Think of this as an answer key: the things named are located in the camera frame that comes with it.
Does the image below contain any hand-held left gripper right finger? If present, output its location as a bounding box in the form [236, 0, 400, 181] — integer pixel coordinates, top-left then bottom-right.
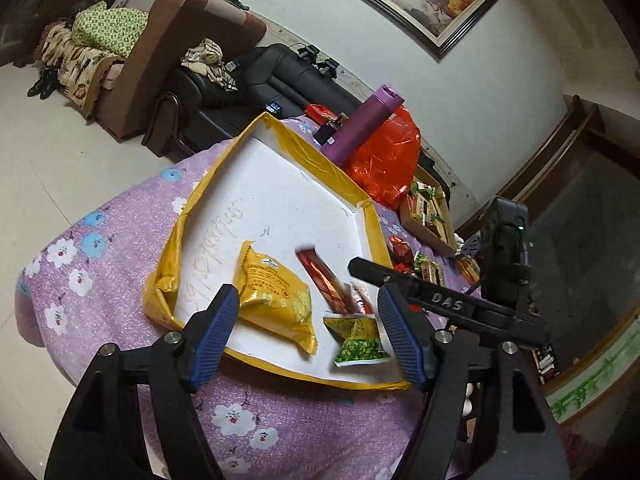
[377, 284, 571, 480]

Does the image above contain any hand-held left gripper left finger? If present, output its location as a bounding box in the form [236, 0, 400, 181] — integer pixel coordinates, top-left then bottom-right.
[45, 284, 240, 480]

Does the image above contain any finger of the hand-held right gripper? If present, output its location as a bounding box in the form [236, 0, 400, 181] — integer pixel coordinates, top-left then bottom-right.
[348, 257, 545, 348]

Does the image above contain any green pea snack packet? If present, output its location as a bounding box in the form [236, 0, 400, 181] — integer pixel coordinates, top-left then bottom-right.
[412, 252, 447, 287]
[322, 312, 392, 368]

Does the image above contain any yellow cracker packet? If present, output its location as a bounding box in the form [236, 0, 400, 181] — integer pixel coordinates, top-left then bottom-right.
[233, 241, 319, 356]

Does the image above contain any brown cardboard box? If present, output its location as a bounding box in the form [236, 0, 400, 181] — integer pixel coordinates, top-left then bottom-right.
[400, 179, 458, 257]

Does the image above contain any shiny red snack stick packet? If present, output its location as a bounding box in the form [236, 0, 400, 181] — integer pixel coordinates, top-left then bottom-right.
[295, 246, 360, 317]

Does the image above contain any yellow cardboard tray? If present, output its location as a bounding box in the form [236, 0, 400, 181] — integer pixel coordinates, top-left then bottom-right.
[142, 111, 412, 392]

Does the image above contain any orange snack packet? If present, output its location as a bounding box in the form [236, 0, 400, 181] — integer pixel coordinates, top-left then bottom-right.
[457, 257, 482, 283]

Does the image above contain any dark red triangular snack packet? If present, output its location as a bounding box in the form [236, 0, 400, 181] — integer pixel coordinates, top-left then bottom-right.
[389, 235, 416, 272]

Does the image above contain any red plastic bag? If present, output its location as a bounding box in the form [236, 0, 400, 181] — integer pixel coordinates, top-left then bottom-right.
[346, 106, 422, 211]

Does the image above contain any purple thermos bottle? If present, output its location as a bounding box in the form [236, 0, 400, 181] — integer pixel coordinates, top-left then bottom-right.
[320, 85, 404, 167]

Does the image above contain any small black object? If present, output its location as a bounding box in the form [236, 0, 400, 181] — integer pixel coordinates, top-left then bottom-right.
[315, 112, 349, 147]

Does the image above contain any flat red box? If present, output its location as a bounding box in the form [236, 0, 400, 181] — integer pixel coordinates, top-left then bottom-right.
[305, 104, 342, 123]

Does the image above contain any black leather sofa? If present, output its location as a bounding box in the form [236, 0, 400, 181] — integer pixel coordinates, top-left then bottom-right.
[141, 43, 453, 201]

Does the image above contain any brown armchair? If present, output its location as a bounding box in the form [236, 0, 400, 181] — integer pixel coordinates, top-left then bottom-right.
[95, 0, 268, 142]

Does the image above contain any plaid cloth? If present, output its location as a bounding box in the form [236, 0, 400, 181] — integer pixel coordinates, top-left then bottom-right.
[181, 38, 240, 92]

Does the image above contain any black device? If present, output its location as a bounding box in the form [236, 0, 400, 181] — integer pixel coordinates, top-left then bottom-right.
[292, 44, 341, 77]

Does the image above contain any beige patterned blanket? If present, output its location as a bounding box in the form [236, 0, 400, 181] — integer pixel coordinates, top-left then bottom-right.
[40, 22, 126, 118]

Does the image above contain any pair of black shoes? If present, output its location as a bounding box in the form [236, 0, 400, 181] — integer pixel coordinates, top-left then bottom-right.
[27, 66, 60, 100]

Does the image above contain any green patterned cushion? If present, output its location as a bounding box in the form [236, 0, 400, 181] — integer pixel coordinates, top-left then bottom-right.
[72, 1, 150, 58]

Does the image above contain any brown wooden door frame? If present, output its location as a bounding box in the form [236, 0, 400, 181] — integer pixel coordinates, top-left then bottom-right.
[456, 94, 640, 241]

